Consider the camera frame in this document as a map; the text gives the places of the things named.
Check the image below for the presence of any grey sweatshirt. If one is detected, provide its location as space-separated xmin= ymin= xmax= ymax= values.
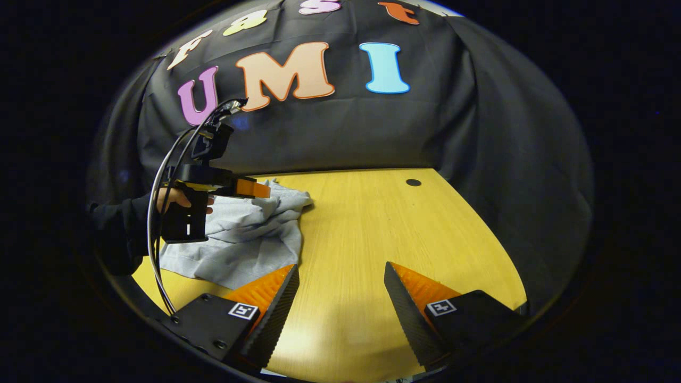
xmin=160 ymin=178 xmax=313 ymax=290

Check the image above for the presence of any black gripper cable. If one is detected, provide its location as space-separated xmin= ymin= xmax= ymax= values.
xmin=147 ymin=98 xmax=248 ymax=315

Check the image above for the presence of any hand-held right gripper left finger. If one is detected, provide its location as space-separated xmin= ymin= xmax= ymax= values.
xmin=160 ymin=263 xmax=300 ymax=373

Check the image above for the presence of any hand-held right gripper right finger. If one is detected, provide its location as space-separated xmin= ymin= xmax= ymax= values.
xmin=384 ymin=261 xmax=527 ymax=370

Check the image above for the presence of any black backdrop cloth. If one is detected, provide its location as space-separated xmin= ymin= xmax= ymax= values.
xmin=88 ymin=0 xmax=595 ymax=314

